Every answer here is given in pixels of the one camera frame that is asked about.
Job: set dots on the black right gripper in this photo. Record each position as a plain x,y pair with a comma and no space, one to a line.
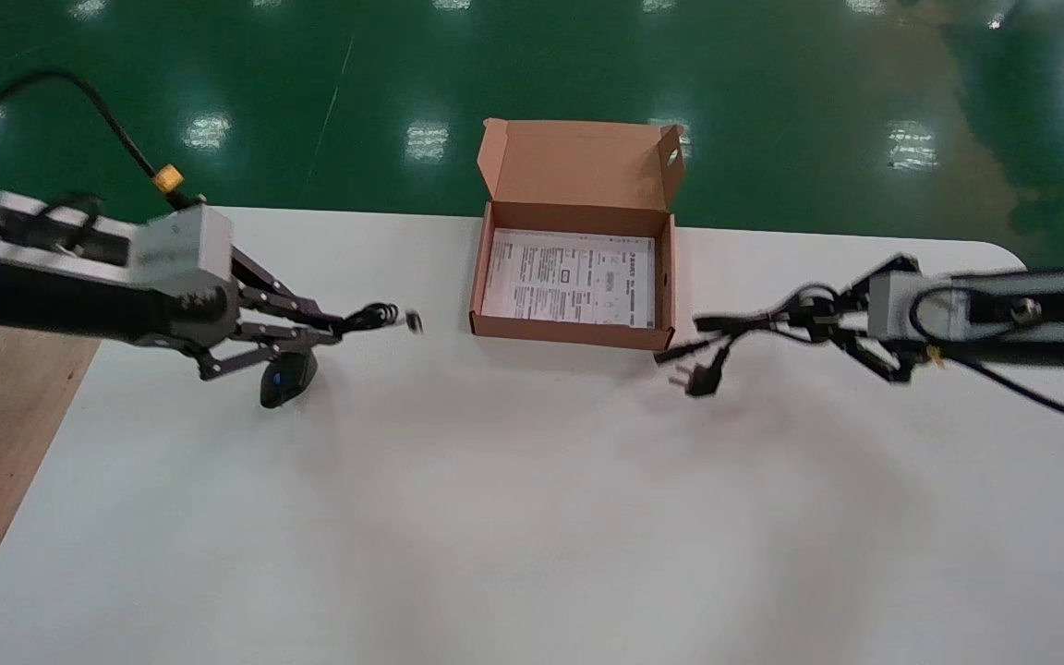
901,356

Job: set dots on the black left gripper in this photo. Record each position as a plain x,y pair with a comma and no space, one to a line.
186,314

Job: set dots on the black computer mouse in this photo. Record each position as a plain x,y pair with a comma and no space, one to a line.
287,379

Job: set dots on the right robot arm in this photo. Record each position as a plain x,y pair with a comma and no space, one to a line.
1040,323

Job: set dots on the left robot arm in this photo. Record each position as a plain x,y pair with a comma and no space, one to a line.
42,296

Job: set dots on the open brown cardboard box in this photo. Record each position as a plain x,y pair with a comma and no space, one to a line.
578,166

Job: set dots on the white printed manual sheet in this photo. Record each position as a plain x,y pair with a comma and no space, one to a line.
569,277

